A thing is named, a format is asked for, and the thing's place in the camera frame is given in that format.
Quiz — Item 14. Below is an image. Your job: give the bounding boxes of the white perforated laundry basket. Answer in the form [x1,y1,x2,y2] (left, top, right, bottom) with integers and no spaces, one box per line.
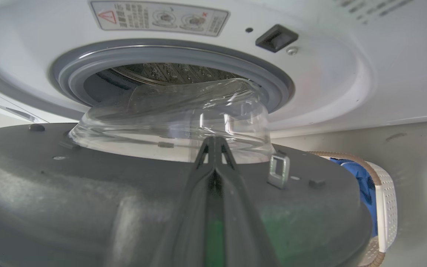
[308,151,398,267]

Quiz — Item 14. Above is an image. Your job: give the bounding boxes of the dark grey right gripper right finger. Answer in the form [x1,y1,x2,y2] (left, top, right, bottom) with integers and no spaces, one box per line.
[215,136,281,267]

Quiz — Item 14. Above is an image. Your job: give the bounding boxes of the grey washing machine door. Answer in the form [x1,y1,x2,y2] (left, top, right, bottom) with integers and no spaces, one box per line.
[0,79,373,267]

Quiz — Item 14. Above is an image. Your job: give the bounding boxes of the blue garment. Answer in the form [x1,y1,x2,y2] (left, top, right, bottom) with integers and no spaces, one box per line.
[329,158,379,238]

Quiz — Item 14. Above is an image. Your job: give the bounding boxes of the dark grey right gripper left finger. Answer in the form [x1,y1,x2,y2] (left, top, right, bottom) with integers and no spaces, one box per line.
[150,136,216,267]

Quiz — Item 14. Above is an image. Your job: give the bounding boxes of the white front-load washing machine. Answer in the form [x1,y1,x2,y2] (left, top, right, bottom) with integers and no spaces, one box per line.
[0,0,427,139]

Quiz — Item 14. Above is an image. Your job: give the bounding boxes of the white warning label sticker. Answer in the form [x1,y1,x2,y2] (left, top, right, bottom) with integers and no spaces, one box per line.
[89,1,230,37]

